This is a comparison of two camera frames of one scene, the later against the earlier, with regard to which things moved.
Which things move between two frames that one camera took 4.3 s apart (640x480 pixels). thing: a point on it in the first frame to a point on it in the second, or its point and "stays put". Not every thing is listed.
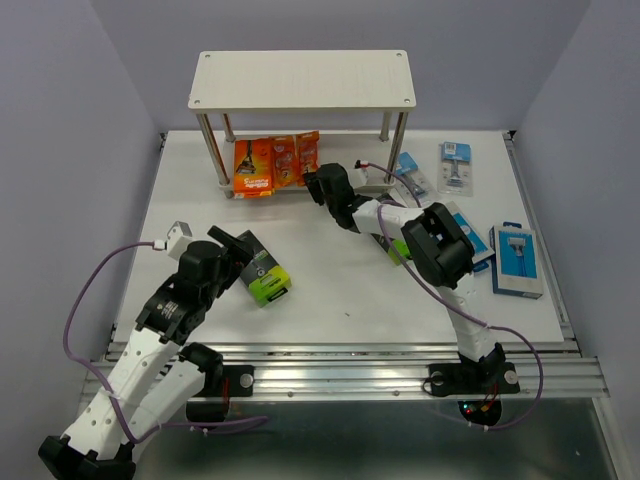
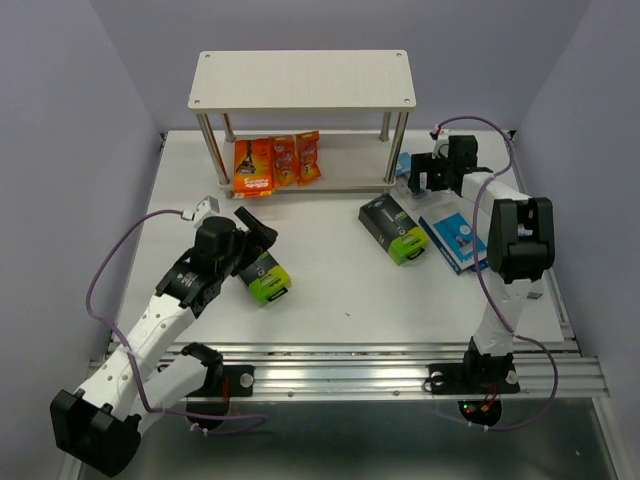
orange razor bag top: (307, 148) stays put
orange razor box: (253, 167) stays put
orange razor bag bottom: (285, 166) stays put
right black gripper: (312, 186) to (421, 162)
